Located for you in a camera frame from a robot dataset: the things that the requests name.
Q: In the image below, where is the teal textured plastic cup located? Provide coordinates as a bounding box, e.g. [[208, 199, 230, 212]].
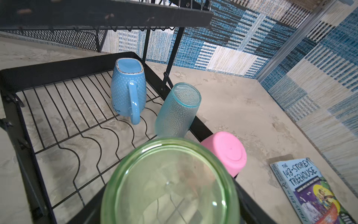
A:
[[155, 82, 201, 138]]

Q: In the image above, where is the blue ceramic mug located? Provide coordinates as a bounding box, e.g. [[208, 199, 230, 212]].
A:
[[111, 58, 146, 125]]

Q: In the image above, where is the pink plastic cup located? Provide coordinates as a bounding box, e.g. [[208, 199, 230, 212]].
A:
[[200, 132, 247, 177]]

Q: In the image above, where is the green transparent glass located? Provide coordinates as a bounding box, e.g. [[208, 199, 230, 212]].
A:
[[100, 138, 240, 224]]

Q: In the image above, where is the black mesh shelf unit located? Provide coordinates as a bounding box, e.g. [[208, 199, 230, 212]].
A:
[[1, 29, 108, 52]]

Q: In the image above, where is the treehouse book on table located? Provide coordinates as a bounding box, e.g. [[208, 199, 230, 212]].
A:
[[270, 158, 356, 224]]

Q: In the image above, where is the black wire dish rack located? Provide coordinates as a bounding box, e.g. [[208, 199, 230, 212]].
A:
[[0, 0, 277, 224]]

